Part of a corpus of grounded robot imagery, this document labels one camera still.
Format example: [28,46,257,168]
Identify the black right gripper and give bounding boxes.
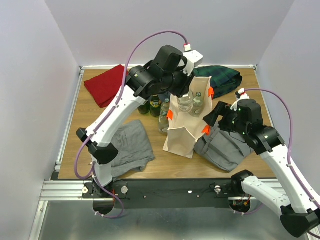
[203,99,249,136]

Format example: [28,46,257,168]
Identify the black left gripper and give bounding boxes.
[161,61,196,98]

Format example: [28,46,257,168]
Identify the clear Chang soda bottle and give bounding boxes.
[158,98,170,135]
[189,91,204,117]
[177,90,194,113]

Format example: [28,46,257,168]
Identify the green Perrier bottle yellow label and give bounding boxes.
[149,95,161,117]

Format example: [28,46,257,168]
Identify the beige canvas tote bag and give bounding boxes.
[163,77,214,159]

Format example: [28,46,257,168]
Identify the green Perrier bottle red label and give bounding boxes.
[137,101,150,115]

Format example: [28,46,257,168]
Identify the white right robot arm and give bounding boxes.
[203,99,320,238]

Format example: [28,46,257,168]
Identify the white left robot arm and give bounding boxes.
[76,44,203,198]

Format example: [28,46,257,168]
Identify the dark teal folded jacket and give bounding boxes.
[158,92,171,103]

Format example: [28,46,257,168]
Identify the green plaid folded skirt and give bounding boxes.
[193,65,243,99]

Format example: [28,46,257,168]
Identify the grey pleated skirt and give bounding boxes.
[194,124,254,172]

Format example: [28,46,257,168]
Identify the red folded cloth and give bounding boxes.
[84,65,125,108]

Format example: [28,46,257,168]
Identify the grey knit shorts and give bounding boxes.
[111,120,155,178]

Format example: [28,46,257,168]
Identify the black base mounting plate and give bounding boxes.
[82,178,253,210]

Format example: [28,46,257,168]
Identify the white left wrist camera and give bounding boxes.
[183,43,204,76]

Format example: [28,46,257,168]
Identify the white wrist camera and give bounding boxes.
[183,43,204,76]
[230,88,250,112]

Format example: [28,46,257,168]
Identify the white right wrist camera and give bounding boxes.
[230,88,250,112]

